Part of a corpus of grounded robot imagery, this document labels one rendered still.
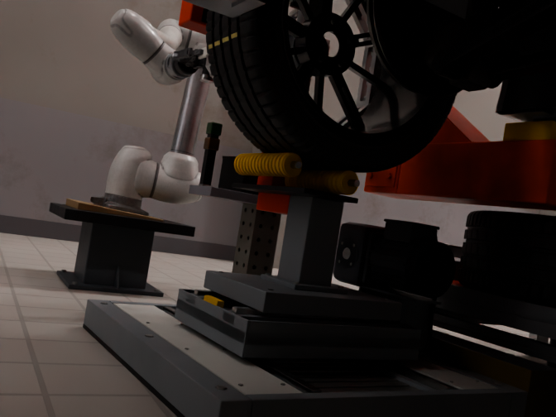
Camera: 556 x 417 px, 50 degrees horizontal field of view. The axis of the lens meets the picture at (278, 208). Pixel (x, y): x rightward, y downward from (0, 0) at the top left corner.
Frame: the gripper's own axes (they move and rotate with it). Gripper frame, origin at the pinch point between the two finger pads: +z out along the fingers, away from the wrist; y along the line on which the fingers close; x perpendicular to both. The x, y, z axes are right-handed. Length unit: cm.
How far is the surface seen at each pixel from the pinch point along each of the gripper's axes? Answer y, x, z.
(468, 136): -63, -13, 45
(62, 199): -26, -55, -275
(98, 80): -37, 34, -275
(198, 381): 22, -75, 69
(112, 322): 23, -76, 21
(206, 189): -10.5, -39.1, -10.5
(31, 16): 13, 66, -280
